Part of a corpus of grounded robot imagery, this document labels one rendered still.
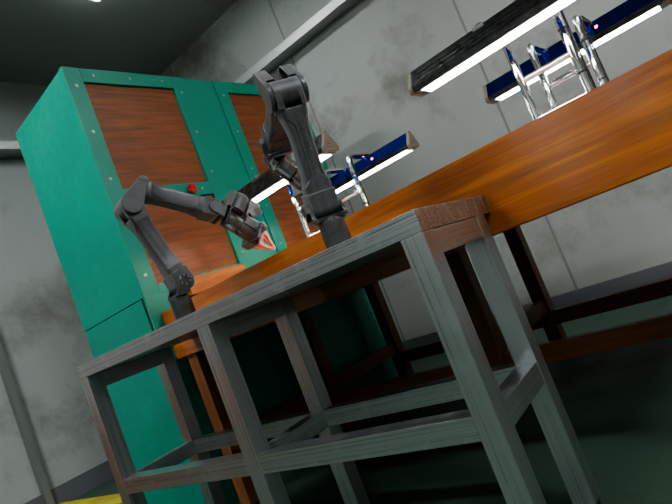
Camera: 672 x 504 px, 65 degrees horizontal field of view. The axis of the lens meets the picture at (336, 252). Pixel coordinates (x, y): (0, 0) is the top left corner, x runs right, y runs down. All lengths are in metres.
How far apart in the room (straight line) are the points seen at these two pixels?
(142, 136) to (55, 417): 2.22
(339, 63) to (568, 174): 2.91
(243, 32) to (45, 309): 2.49
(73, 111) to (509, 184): 1.71
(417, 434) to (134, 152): 1.73
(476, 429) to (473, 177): 0.54
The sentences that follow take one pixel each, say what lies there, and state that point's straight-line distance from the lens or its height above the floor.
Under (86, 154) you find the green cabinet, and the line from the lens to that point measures 2.29.
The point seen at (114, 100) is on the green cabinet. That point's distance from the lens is 2.44.
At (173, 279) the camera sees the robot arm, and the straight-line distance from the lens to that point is 1.60.
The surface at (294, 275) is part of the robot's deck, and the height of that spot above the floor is 0.65.
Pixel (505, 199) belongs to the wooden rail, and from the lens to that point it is 1.18.
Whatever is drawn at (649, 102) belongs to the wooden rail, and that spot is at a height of 0.70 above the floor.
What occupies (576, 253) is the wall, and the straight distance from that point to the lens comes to 3.29.
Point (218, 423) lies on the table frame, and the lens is 2.05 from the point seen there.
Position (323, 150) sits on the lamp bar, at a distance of 1.79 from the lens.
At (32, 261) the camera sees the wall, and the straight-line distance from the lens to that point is 4.23.
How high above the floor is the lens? 0.58
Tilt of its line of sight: 4 degrees up
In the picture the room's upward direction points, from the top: 22 degrees counter-clockwise
